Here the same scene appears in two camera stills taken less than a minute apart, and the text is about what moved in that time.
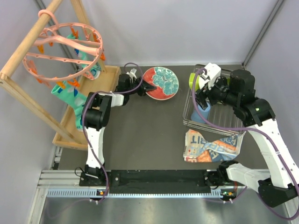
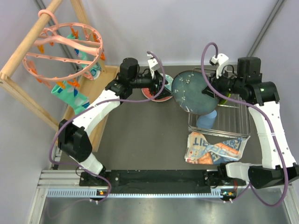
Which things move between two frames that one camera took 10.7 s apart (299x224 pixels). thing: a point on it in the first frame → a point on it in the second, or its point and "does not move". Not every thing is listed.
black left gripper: [145, 87] → [158, 80]
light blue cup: [196, 117] → [207, 121]
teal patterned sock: [74, 97] does not move
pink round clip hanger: [63, 52] does not move
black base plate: [156, 180] does not move
